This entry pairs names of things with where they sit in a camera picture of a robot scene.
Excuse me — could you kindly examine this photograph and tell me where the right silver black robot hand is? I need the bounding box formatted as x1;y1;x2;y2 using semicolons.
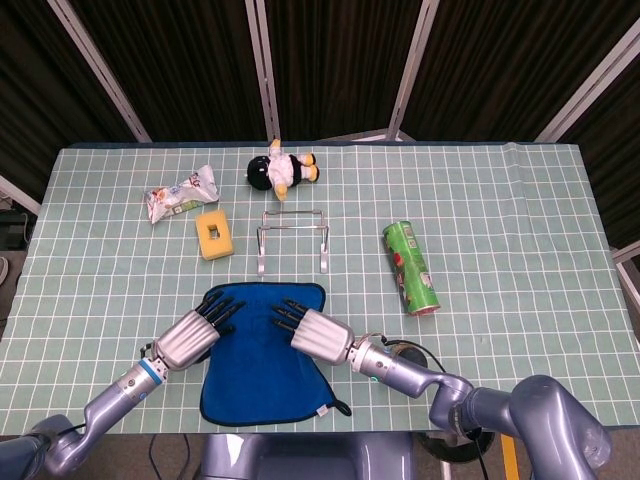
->
269;298;357;366

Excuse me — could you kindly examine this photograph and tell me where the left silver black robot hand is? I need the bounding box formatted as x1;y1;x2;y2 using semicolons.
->
157;287;246;374

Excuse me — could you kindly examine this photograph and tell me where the blue microfiber cloth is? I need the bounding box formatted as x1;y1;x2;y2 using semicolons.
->
198;281;351;427

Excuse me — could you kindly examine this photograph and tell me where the yellow sponge with square hole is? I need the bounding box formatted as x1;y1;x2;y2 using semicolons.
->
194;210;236;262

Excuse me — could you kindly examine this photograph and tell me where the green grid tablecloth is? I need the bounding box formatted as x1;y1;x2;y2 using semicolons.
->
0;141;640;436

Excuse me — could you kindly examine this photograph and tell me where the glass jar with black lid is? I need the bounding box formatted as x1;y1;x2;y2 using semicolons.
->
387;339;429;369

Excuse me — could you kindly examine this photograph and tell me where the green chips can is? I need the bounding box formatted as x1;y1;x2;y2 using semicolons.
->
382;219;442;318

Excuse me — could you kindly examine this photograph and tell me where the grey-blue robot torso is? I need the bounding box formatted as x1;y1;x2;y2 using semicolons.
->
199;432;416;480

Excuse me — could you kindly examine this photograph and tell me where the white crumpled snack bag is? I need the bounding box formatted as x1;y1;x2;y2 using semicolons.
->
143;166;221;226

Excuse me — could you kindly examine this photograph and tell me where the black round stool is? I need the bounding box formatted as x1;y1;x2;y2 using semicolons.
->
417;430;501;465

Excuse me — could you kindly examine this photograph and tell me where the plush doll with black head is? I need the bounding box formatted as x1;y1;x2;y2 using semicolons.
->
244;138;321;202

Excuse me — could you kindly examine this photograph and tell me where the black equipment box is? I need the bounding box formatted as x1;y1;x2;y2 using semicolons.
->
0;209;30;251

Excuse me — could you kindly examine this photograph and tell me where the dark pleated curtain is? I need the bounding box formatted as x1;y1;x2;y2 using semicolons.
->
0;0;640;251

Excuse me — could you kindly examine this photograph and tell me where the metal wire rack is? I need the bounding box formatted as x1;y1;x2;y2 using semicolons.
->
255;208;331;278

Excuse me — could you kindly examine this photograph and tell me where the white partition frame post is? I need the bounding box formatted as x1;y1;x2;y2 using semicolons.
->
610;243;640;304
349;0;440;144
0;174;42;215
243;0;282;142
533;22;640;144
47;0;153;144

